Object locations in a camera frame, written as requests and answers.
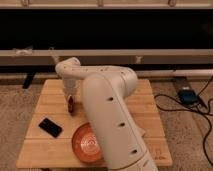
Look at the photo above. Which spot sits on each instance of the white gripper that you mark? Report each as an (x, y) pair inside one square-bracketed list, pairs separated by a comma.
[(70, 88)]

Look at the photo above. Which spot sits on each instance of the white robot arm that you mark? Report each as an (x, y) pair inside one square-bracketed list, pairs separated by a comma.
[(103, 93)]

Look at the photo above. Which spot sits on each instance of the black smartphone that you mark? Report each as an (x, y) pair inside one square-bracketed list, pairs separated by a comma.
[(50, 127)]

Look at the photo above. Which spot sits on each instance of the orange bowl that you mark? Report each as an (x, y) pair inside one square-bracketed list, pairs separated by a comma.
[(85, 145)]

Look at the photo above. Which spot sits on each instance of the wooden table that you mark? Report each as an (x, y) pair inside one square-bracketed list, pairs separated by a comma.
[(41, 150)]

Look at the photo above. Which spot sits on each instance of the blue power adapter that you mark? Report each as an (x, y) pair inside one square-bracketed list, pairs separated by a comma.
[(187, 96)]

